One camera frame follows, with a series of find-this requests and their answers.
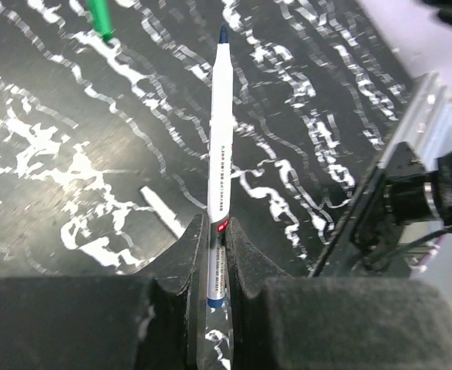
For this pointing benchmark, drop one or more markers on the green pen cap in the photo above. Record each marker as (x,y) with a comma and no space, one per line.
(100,13)

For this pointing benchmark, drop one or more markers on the white pen blue end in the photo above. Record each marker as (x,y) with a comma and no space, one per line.
(219,168)

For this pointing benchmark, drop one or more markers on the white pen green end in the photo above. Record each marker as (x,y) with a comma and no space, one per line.
(166,215)

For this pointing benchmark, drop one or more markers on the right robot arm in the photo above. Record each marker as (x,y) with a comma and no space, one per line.
(396,194)

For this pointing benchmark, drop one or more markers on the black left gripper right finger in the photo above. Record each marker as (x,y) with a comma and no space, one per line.
(285,322)

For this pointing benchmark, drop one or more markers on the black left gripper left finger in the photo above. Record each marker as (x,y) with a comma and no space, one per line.
(153,319)

